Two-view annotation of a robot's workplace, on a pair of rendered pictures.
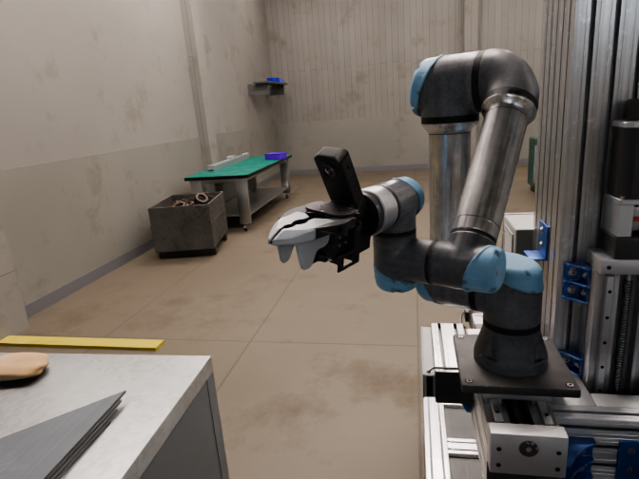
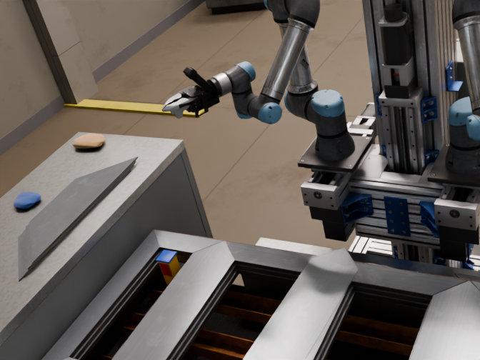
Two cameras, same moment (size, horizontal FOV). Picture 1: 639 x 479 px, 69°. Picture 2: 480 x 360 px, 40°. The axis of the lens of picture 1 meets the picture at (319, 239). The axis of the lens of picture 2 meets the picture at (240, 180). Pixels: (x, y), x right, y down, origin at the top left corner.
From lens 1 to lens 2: 1.70 m
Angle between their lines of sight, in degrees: 28
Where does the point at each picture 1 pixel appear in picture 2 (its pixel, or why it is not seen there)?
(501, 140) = (286, 46)
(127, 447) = (136, 181)
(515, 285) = (320, 112)
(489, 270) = (264, 115)
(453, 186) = not seen: hidden behind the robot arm
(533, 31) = not seen: outside the picture
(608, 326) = (388, 134)
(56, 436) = (108, 175)
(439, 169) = not seen: hidden behind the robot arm
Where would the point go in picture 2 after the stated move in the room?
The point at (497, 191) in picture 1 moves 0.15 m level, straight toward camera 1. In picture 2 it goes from (279, 75) to (252, 96)
